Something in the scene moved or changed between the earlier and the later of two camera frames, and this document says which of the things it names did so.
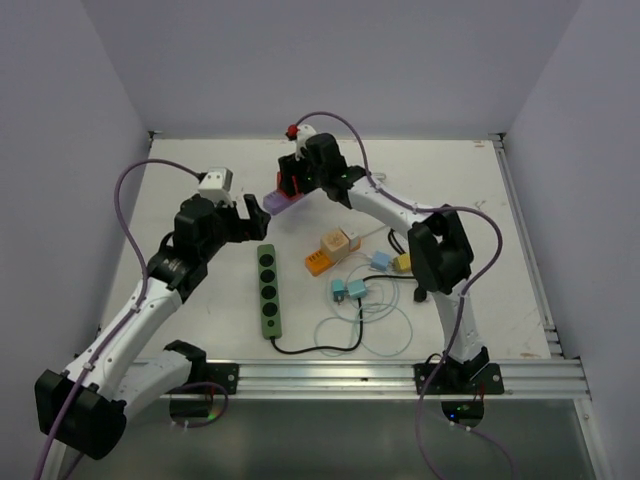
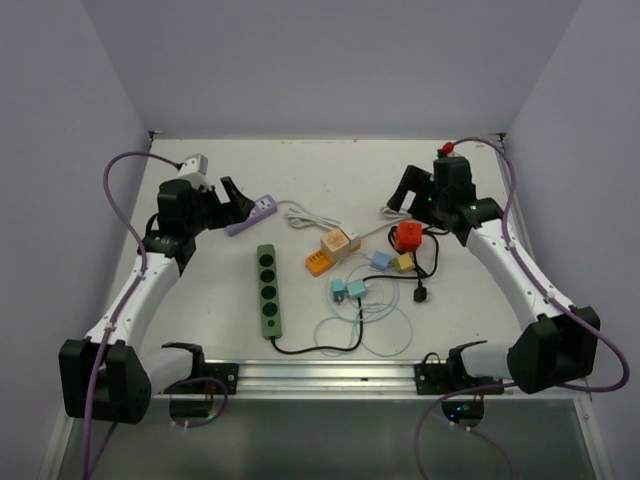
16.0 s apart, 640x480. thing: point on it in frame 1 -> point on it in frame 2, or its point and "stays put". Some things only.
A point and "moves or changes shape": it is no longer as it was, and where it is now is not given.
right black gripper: (289, 166) -> (416, 180)
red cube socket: (297, 195) moves or changes shape
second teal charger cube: (357, 288) stays put
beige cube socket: (335, 244) stays put
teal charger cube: (338, 289) stays put
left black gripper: (245, 228) -> (240, 206)
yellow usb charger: (402, 263) stays put
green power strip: (271, 321) stays put
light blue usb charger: (380, 260) stays put
